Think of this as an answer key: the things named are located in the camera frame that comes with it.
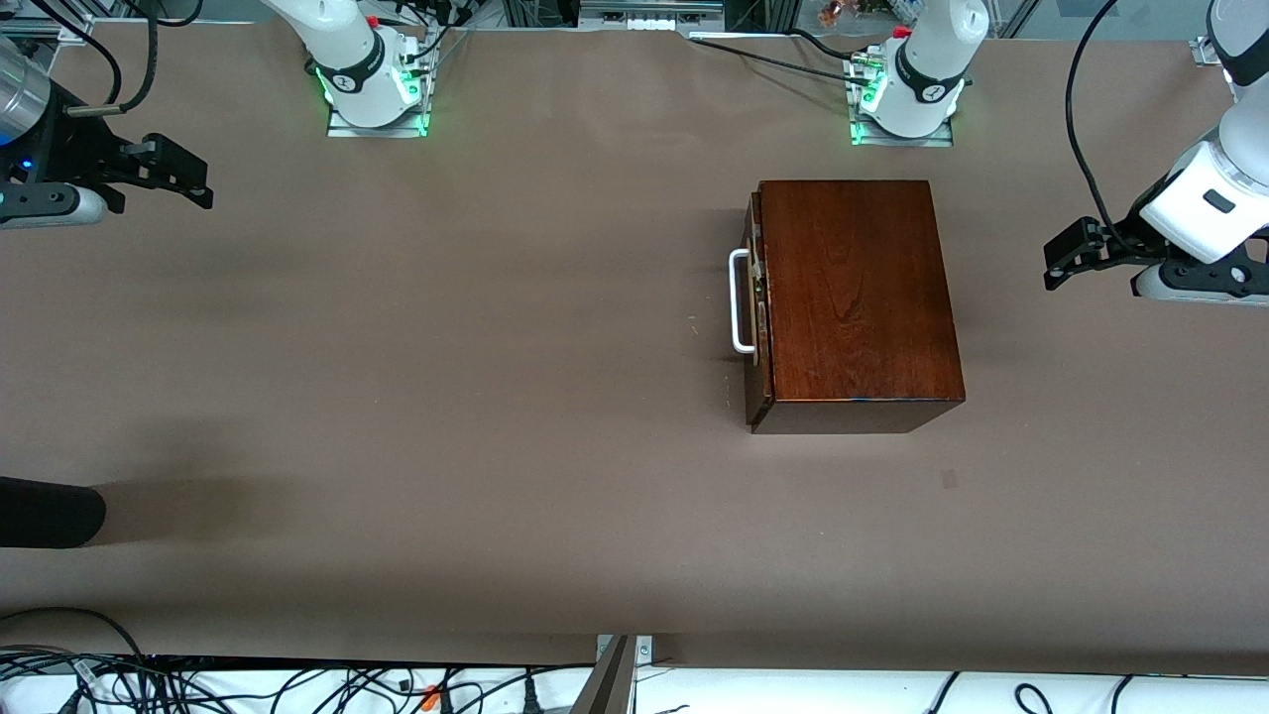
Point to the black cylindrical object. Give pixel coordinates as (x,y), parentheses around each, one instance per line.
(50,511)

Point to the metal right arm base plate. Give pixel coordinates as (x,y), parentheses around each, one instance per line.
(342,131)

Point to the wooden drawer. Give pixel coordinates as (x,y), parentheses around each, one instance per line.
(752,213)

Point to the grey metal beam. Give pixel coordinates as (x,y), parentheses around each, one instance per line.
(605,689)

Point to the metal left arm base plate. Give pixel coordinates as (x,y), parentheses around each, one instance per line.
(942,140)

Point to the silver metal bracket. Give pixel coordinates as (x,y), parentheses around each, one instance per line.
(644,650)

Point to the dark brown wooden cabinet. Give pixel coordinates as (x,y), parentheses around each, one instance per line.
(853,297)

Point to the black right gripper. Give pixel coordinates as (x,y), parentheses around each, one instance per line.
(67,147)

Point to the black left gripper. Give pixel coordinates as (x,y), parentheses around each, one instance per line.
(1127,241)

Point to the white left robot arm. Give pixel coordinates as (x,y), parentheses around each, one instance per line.
(932,59)

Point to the aluminium frame profile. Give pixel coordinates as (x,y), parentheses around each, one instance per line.
(74,30)
(1208,52)

